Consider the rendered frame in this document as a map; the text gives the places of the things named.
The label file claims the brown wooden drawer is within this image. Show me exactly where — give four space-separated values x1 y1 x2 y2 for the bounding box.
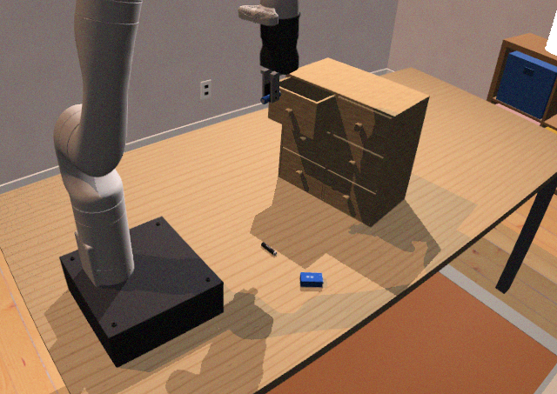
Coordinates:
333 97 392 155
283 126 330 165
324 170 376 224
280 147 325 198
268 77 335 139
328 135 384 190

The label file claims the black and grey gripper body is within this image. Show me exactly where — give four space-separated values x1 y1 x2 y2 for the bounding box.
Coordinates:
238 0 300 75

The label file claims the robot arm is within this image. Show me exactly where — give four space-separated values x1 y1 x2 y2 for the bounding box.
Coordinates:
53 0 143 287

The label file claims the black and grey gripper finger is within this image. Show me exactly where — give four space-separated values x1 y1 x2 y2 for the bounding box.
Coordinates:
261 68 273 97
270 71 283 103

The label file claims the brown wooden chest of drawers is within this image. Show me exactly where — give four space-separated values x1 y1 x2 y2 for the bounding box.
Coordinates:
278 58 430 227

